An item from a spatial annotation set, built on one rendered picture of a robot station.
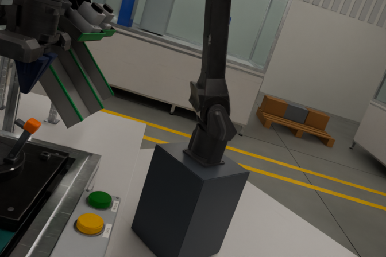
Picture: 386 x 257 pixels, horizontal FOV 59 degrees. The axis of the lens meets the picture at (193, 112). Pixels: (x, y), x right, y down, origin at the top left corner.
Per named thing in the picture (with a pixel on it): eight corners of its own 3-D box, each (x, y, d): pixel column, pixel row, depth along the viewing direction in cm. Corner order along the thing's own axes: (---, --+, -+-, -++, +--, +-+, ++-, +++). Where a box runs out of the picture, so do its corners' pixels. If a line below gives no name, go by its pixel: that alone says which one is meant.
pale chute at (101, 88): (102, 101, 105) (114, 94, 104) (84, 111, 92) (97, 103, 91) (55, 18, 101) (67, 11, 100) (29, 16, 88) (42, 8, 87)
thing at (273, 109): (316, 132, 637) (324, 112, 627) (331, 147, 560) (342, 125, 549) (255, 113, 630) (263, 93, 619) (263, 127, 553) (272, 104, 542)
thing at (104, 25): (105, 34, 95) (120, 15, 94) (99, 35, 91) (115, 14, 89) (83, 14, 95) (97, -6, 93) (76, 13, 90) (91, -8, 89)
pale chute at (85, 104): (91, 115, 91) (104, 108, 90) (66, 128, 78) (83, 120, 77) (34, 19, 86) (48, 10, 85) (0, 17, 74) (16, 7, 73)
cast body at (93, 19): (95, 38, 82) (112, 16, 80) (86, 38, 78) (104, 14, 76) (70, 14, 82) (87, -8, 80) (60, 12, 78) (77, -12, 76)
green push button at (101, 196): (111, 202, 62) (114, 193, 62) (107, 215, 58) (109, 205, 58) (89, 197, 62) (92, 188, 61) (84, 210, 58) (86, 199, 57)
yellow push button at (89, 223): (103, 226, 55) (106, 215, 55) (97, 241, 51) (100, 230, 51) (78, 220, 55) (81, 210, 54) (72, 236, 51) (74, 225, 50)
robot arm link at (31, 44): (80, 4, 60) (45, -7, 60) (38, 0, 42) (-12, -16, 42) (70, 49, 62) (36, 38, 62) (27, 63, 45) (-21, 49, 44)
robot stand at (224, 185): (219, 252, 73) (250, 171, 67) (171, 274, 63) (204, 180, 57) (177, 214, 82) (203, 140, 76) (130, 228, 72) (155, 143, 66)
